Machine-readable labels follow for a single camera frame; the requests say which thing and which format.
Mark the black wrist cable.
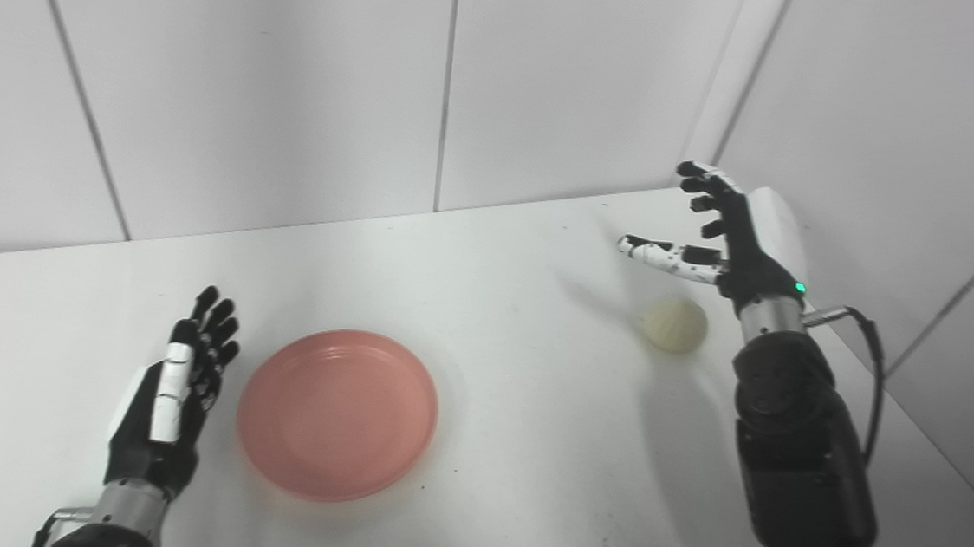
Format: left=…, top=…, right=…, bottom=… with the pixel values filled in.
left=29, top=502, right=95, bottom=547
left=792, top=303, right=893, bottom=469

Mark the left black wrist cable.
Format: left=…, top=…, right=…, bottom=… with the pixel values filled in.
left=29, top=502, right=95, bottom=547

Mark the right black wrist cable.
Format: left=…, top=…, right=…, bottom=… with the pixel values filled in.
left=792, top=303, right=893, bottom=469

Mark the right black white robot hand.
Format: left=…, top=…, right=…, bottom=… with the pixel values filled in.
left=611, top=154, right=818, bottom=324

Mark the pink round plate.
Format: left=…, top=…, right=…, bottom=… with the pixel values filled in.
left=230, top=321, right=446, bottom=511

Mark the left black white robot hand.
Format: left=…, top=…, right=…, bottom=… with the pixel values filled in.
left=102, top=278, right=246, bottom=506

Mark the cream steamed bun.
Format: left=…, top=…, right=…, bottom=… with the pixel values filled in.
left=640, top=292, right=711, bottom=357

